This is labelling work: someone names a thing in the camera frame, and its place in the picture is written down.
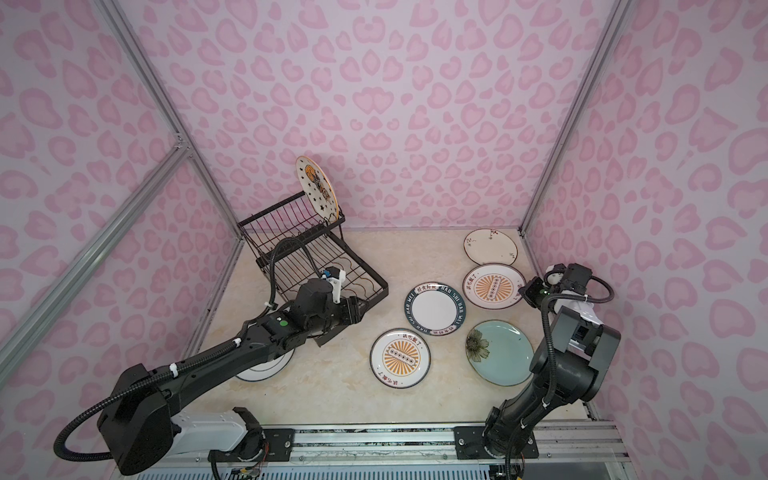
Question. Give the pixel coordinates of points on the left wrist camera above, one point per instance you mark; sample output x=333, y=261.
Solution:
x=336, y=277

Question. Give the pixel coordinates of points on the black wire dish rack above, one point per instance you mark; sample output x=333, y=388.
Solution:
x=291, y=243

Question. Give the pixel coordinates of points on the aluminium frame diagonal beam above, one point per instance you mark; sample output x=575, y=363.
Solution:
x=38, y=320

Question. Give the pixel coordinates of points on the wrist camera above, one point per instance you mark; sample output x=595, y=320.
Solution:
x=554, y=274
x=336, y=277

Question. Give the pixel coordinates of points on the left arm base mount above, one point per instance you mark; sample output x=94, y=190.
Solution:
x=266, y=445

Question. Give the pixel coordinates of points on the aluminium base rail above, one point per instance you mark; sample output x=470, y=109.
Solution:
x=568, y=449

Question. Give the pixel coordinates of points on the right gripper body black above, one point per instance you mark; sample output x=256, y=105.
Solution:
x=537, y=293

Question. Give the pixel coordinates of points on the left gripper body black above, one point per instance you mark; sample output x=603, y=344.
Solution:
x=344, y=313

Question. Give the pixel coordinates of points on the cream star cartoon plate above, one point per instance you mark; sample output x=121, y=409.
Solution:
x=318, y=189

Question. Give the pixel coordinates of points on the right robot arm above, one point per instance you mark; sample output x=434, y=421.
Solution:
x=569, y=365

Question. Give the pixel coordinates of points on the aluminium frame post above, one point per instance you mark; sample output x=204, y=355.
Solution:
x=608, y=40
x=128, y=40

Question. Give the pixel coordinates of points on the white plate brown rim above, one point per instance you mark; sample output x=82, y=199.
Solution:
x=486, y=246

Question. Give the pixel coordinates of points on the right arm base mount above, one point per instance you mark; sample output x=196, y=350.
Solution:
x=469, y=445

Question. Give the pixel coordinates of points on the aluminium frame post right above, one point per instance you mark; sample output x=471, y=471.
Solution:
x=608, y=40

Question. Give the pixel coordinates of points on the aluminium frame post left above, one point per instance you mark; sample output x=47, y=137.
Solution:
x=128, y=40

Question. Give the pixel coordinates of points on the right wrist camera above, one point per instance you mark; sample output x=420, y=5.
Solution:
x=554, y=274

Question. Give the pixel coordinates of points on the white plate dark blue rim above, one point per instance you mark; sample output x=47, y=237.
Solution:
x=435, y=309

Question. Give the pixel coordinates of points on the light green flower plate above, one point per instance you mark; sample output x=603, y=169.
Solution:
x=499, y=353

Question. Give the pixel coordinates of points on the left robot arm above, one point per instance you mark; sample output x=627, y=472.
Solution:
x=142, y=426

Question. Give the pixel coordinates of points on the white plate black rings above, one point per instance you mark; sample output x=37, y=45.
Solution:
x=267, y=367

